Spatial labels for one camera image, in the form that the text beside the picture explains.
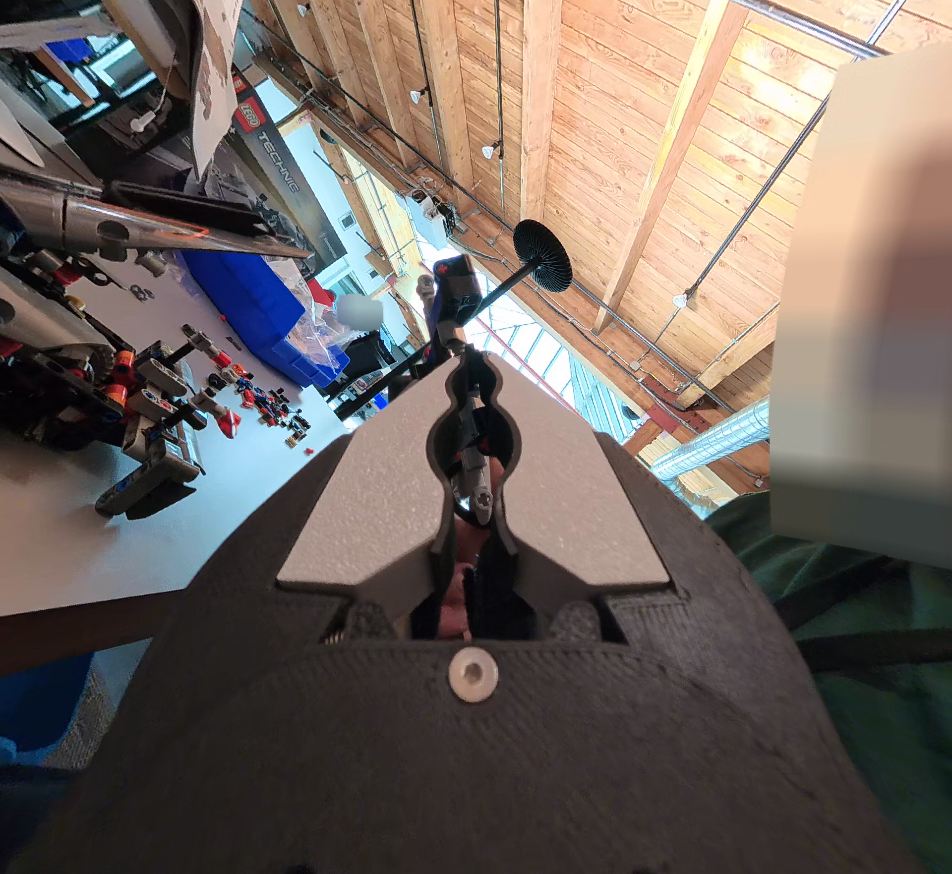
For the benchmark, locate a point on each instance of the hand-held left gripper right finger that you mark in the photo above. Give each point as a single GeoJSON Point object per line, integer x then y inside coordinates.
{"type": "Point", "coordinates": [587, 517]}

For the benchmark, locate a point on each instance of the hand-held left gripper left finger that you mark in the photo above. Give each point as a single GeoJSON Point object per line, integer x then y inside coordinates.
{"type": "Point", "coordinates": [372, 509]}

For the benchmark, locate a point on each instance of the small black lego assembly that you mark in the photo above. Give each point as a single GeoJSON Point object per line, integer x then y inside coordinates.
{"type": "Point", "coordinates": [454, 286]}

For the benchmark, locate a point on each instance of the large grey lego model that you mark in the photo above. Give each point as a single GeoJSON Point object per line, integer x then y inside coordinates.
{"type": "Point", "coordinates": [59, 361]}

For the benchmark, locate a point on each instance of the pile of small lego pieces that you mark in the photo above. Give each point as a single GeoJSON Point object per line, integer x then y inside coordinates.
{"type": "Point", "coordinates": [268, 398]}

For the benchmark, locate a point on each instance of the black lego box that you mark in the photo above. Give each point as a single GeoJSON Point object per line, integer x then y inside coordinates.
{"type": "Point", "coordinates": [279, 160]}

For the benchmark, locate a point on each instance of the person's left hand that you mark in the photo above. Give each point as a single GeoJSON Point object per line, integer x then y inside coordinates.
{"type": "Point", "coordinates": [452, 614]}

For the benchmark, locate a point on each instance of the clear plastic bags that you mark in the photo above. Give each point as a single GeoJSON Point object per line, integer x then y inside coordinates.
{"type": "Point", "coordinates": [312, 324]}

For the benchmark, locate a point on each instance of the blue storage bin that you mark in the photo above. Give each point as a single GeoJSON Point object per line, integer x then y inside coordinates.
{"type": "Point", "coordinates": [253, 301]}

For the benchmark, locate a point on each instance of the black stand pole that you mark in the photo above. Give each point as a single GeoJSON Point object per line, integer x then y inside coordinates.
{"type": "Point", "coordinates": [543, 255]}

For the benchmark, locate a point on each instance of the ceiling heater unit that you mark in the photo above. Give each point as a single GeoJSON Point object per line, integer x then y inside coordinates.
{"type": "Point", "coordinates": [431, 216]}

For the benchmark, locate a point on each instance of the green sweater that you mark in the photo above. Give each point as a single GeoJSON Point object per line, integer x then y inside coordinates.
{"type": "Point", "coordinates": [877, 666]}

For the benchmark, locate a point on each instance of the open instruction booklet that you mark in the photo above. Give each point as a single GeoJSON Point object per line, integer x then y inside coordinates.
{"type": "Point", "coordinates": [212, 11]}

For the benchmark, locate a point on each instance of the silver air duct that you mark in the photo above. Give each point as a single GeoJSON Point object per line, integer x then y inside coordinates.
{"type": "Point", "coordinates": [714, 443]}

